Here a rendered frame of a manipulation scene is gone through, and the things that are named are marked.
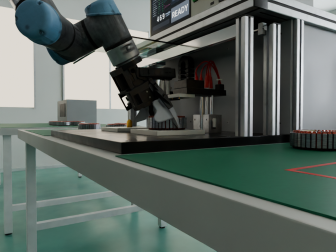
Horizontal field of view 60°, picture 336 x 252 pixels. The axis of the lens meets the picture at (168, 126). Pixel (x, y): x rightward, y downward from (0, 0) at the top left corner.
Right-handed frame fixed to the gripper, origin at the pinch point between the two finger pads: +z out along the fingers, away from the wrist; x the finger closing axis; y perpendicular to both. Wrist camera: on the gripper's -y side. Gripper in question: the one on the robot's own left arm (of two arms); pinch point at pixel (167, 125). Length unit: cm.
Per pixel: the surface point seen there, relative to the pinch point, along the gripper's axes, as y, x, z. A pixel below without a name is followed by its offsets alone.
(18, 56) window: -59, -472, -85
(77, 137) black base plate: 20.7, -9.1, -8.5
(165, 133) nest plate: 5.4, 7.5, -1.2
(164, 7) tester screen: -32.1, -21.8, -29.7
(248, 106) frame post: -11.2, 19.9, 1.0
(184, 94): -7.4, 3.0, -5.6
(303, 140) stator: -7.7, 33.9, 7.3
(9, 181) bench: 45, -161, 22
